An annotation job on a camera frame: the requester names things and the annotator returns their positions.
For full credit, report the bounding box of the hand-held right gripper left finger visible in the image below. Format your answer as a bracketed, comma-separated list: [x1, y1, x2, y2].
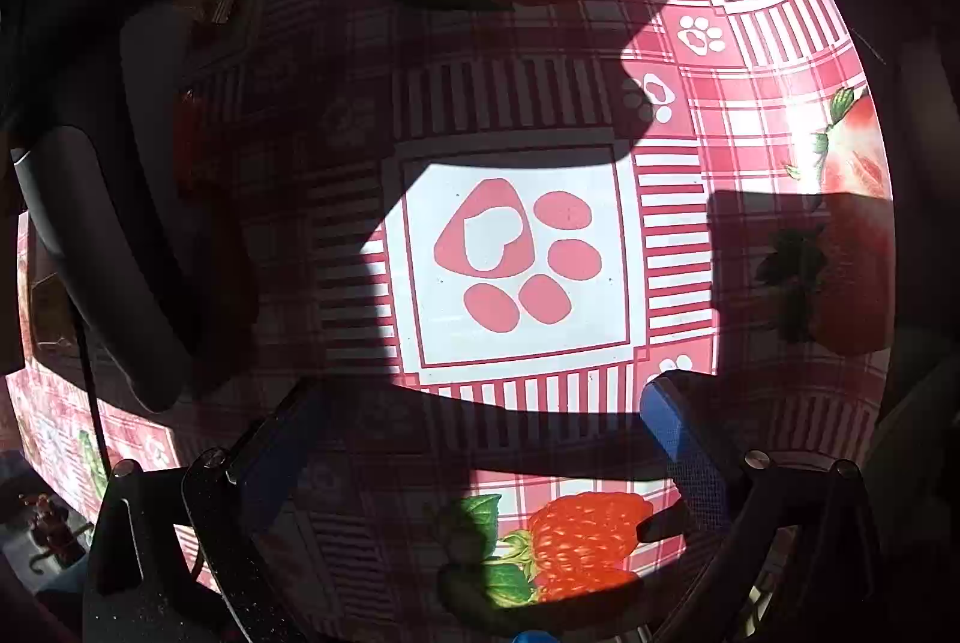
[81, 380, 331, 643]

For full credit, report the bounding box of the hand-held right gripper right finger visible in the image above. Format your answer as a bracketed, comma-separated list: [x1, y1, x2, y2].
[639, 369, 886, 643]

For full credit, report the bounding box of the strawberry print tablecloth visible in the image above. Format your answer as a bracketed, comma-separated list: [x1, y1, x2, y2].
[7, 0, 897, 629]

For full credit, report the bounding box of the black cable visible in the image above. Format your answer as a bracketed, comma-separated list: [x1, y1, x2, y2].
[71, 305, 113, 494]

